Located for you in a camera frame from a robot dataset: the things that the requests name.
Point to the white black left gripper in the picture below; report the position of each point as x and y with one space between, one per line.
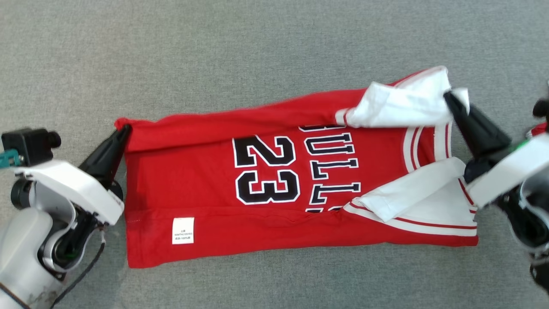
77 184

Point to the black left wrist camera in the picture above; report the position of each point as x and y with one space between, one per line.
30 143

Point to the red white basketball shorts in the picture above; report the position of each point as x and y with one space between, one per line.
538 130

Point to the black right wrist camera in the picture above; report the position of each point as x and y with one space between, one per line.
542 105

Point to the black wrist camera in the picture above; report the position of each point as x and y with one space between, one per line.
542 105
30 143

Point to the red number 23 jersey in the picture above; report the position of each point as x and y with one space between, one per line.
193 184

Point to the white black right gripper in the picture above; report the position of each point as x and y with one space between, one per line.
510 171

